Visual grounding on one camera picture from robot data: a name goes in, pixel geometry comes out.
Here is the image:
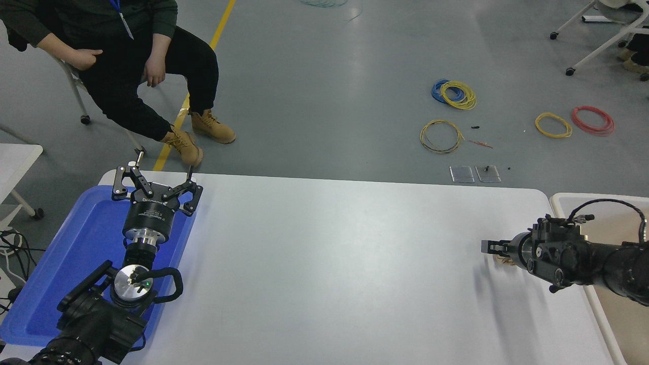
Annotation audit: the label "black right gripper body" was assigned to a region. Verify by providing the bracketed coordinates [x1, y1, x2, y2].
[505, 233, 524, 267]

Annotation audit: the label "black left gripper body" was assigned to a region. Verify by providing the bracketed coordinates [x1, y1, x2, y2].
[123, 188, 179, 238]

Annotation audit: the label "person's left hand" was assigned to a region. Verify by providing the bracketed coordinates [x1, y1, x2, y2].
[143, 53, 168, 88]

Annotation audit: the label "person's right hand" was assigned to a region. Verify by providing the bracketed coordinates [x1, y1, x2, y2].
[65, 48, 104, 71]

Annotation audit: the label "tan work boot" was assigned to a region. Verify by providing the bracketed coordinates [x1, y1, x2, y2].
[191, 109, 236, 144]
[161, 126, 204, 168]

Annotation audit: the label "blue plastic tray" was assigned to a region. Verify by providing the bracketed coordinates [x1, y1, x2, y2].
[0, 185, 197, 348]

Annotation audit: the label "grey wheeled chair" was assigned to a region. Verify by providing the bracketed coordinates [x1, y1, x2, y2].
[48, 51, 148, 155]

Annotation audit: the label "seated person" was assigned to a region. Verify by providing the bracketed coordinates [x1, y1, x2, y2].
[0, 0, 236, 168]

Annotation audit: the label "white side table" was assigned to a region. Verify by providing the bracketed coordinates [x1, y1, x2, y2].
[0, 143, 45, 231]

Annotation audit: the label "large pale bin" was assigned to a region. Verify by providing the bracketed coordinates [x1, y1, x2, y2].
[550, 193, 649, 365]

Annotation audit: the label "thin yellow wire coil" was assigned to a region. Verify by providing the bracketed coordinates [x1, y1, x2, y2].
[535, 112, 573, 139]

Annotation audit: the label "yellow and black wire coil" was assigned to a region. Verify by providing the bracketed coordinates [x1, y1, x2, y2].
[420, 120, 464, 155]

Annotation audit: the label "black floor cables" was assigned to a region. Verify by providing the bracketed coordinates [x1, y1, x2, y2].
[0, 228, 39, 315]

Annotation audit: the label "red wire coil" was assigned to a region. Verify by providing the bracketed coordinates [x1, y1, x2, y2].
[572, 105, 615, 136]

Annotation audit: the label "blue lanyard with badge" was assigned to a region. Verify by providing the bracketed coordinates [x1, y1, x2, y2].
[109, 0, 135, 40]

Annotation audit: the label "blue wire coil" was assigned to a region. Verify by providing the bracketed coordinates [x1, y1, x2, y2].
[431, 79, 464, 104]

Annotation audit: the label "white wheeled chair frame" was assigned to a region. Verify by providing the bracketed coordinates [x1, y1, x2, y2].
[550, 0, 649, 82]

